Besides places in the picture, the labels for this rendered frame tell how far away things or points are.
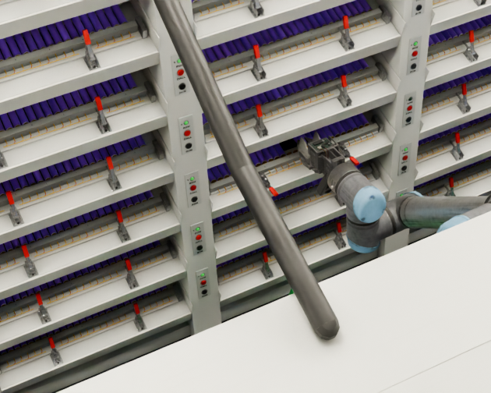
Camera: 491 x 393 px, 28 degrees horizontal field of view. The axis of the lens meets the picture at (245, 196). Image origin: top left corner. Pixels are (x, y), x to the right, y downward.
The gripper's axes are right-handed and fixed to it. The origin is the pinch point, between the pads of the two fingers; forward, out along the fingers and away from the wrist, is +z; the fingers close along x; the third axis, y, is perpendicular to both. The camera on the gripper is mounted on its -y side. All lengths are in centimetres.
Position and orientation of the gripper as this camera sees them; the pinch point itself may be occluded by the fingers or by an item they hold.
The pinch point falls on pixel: (303, 143)
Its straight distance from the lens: 286.3
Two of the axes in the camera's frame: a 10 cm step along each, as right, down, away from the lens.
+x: -8.8, 3.5, -3.1
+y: -0.7, -7.6, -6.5
